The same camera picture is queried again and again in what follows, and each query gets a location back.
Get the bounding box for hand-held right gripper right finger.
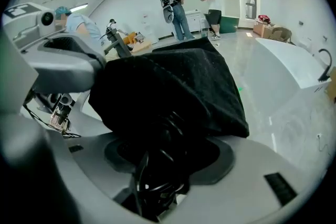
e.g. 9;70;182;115
157;136;326;224

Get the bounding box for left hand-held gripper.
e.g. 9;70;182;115
2;2;107;137

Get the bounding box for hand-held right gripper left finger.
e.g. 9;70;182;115
0;112;148;224

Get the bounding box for black cloth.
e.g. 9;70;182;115
88;36;250;140

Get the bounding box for ceiling tube light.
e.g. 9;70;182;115
69;2;89;13

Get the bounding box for orange sofa chair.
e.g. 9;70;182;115
121;31;137;45

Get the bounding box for wooden coffee table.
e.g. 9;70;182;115
130;39;153;55

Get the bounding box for white table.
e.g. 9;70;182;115
256;38;332;90

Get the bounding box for white cabinet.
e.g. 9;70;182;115
185;9;203;33

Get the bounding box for black bathtub faucet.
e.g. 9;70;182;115
318;49;333;82

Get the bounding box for cardboard box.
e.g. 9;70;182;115
253;20;275;39

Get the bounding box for dark green bathtub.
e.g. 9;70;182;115
219;16;240;34

